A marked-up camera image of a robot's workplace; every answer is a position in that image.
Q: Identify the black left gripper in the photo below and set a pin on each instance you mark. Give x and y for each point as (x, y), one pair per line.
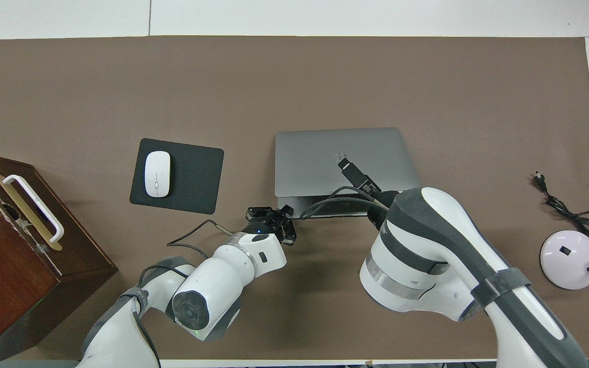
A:
(266, 226)

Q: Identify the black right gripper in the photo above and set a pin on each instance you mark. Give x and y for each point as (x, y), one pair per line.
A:
(379, 207)

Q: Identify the silver Apple laptop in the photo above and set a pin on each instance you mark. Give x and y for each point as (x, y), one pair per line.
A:
(310, 163)

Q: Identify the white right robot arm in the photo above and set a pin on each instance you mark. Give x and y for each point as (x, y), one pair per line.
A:
(427, 255)

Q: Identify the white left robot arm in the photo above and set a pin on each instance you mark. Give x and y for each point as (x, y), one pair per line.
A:
(212, 286)

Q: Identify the black mouse pad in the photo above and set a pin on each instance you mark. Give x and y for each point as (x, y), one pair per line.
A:
(195, 179)

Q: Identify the brown paper table mat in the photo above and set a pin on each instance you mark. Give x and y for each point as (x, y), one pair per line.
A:
(294, 92)

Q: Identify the white computer mouse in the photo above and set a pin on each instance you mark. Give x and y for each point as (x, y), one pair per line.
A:
(157, 174)

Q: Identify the white desk lamp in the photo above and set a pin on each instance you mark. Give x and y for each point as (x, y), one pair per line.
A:
(568, 260)

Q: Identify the dark brown wooden box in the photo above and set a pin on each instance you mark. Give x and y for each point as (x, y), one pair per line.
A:
(8, 286)

